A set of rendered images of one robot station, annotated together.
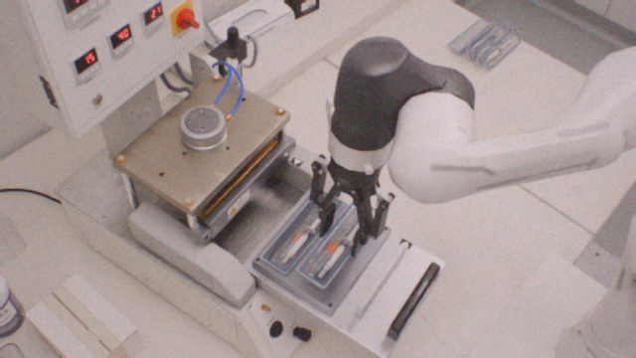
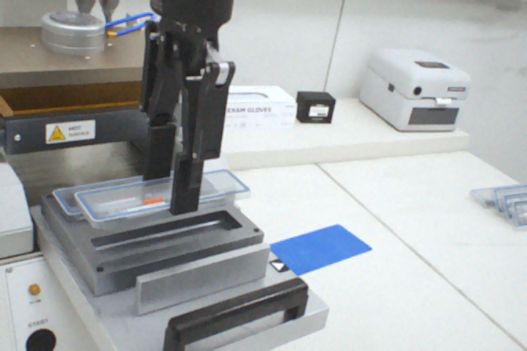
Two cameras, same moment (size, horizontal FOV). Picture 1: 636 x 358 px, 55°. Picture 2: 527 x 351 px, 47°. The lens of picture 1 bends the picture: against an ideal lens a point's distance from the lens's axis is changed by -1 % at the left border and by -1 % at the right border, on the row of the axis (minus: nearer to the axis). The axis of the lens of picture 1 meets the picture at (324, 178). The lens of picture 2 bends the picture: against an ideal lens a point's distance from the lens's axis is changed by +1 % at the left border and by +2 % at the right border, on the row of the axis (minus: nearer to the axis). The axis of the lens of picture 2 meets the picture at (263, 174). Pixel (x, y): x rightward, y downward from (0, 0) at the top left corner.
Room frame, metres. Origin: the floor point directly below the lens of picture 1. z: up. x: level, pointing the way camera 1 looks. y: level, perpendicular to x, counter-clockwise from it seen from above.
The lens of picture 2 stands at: (0.09, -0.33, 1.36)
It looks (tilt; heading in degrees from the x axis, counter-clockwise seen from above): 27 degrees down; 21
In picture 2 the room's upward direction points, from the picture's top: 10 degrees clockwise
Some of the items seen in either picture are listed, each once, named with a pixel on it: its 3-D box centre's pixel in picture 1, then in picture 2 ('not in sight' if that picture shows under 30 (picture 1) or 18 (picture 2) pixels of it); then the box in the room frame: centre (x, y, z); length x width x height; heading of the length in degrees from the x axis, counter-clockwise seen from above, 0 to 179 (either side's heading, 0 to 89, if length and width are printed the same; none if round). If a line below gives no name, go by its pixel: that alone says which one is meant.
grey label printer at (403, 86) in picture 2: not in sight; (413, 88); (1.76, -0.09, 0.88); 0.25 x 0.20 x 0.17; 46
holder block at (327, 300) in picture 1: (323, 247); (153, 222); (0.59, -0.01, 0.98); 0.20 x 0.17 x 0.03; 151
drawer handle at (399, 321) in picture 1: (414, 299); (241, 316); (0.50, -0.17, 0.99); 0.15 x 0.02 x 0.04; 151
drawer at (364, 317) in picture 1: (345, 264); (171, 253); (0.57, -0.05, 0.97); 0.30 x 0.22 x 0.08; 61
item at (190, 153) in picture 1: (199, 130); (79, 56); (0.75, 0.23, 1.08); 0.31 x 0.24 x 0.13; 151
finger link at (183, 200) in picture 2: (359, 239); (187, 182); (0.56, -0.07, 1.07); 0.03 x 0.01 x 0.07; 151
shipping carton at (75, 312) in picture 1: (86, 331); not in sight; (0.47, 0.43, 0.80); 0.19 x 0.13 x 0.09; 52
